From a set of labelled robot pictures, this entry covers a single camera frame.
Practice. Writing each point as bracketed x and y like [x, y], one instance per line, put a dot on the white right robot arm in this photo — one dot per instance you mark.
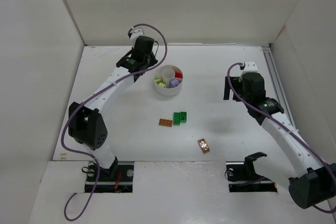
[312, 180]

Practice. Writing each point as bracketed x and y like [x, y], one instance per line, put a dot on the aluminium rail right side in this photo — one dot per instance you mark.
[276, 82]

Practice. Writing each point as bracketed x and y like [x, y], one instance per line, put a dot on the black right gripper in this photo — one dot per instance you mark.
[233, 87]

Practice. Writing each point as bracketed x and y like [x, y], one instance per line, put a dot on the brown lego brick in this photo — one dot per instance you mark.
[165, 122]
[203, 146]

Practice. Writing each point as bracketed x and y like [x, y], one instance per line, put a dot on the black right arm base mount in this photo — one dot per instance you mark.
[242, 177]

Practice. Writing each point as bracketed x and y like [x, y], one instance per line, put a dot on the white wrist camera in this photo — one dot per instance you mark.
[134, 33]
[248, 66]

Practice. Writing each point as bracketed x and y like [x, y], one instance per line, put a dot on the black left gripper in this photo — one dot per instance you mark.
[148, 60]

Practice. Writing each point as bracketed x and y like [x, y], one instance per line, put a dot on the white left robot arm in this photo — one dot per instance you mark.
[88, 127]

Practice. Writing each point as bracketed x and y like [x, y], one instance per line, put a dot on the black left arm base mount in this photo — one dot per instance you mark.
[121, 182]

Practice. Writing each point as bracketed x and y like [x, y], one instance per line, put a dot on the purple lego brick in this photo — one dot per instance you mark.
[174, 83]

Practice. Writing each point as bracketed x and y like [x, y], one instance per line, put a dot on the red sloped lego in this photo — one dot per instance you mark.
[178, 75]

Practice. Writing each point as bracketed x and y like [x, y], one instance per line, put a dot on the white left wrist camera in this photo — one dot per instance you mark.
[134, 33]

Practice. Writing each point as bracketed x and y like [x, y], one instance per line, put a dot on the yellow and red lego stack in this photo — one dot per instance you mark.
[159, 80]

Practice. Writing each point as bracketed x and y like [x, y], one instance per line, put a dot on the green lego brick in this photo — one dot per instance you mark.
[183, 117]
[176, 118]

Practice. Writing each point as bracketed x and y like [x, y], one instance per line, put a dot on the white round divided container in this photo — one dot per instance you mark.
[167, 73]

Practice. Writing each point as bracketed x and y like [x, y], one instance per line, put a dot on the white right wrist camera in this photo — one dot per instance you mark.
[248, 66]

